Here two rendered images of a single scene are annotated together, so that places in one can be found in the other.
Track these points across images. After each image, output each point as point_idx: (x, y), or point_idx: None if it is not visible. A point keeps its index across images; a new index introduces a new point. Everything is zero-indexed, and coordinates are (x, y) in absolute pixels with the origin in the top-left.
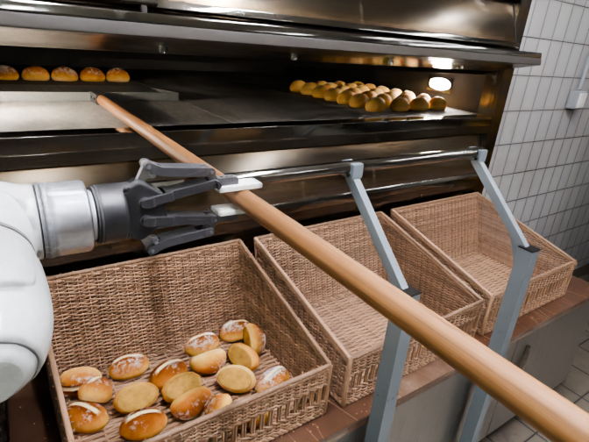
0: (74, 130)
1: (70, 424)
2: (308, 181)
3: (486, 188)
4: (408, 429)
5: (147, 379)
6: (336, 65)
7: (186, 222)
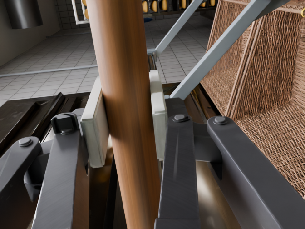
0: None
1: None
2: (215, 182)
3: (172, 37)
4: None
5: None
6: (114, 189)
7: (187, 179)
